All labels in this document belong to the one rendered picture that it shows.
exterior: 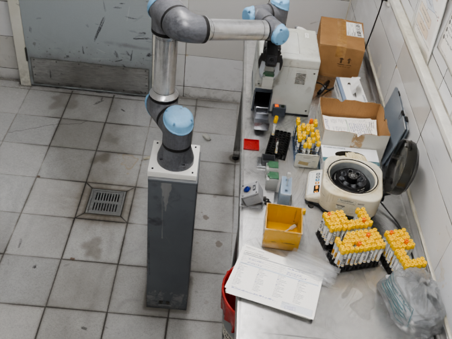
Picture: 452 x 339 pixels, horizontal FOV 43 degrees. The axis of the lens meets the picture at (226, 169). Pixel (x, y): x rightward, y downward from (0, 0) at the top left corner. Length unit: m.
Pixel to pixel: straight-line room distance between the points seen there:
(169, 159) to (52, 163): 1.57
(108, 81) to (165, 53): 2.11
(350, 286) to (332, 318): 0.16
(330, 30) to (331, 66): 0.20
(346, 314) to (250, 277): 0.34
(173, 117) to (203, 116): 1.93
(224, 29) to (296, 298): 0.95
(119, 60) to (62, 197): 1.14
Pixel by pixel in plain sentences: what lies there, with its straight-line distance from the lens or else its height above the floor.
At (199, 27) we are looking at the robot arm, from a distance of 2.03.
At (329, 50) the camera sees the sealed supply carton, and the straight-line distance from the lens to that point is 3.03.
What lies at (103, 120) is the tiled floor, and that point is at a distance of 4.08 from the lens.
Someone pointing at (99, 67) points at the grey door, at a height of 0.22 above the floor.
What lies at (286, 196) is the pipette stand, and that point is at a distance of 2.20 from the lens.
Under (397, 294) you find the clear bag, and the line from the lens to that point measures 2.02.
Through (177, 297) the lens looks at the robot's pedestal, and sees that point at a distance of 2.91.
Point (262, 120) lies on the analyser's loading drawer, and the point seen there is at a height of 0.92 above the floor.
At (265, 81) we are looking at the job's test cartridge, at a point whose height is 1.11.
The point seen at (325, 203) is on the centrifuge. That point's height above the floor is 0.93.
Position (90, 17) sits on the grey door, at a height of 0.59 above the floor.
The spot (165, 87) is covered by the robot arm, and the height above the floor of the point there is 1.20.
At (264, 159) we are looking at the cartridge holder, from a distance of 2.45.
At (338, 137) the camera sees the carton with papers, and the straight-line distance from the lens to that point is 2.49.
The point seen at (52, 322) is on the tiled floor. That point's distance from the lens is 2.99.
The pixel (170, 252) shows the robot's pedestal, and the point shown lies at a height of 0.43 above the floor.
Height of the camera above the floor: 2.46
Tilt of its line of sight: 41 degrees down
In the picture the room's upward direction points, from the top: 7 degrees clockwise
